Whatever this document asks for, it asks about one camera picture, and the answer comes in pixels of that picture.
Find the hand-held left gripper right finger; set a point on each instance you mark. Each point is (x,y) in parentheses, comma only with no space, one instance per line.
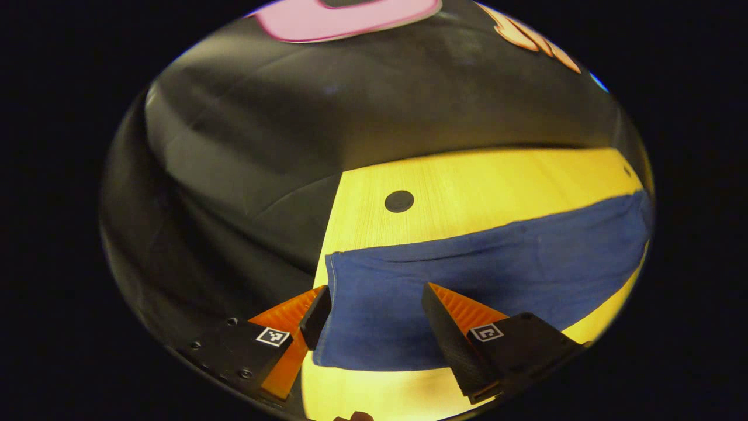
(444,333)

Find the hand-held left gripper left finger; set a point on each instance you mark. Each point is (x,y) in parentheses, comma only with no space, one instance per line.
(315,318)

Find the blue denim jeans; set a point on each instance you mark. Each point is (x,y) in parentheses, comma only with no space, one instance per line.
(497,269)

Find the black backdrop cloth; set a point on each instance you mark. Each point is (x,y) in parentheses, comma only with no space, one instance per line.
(263,146)

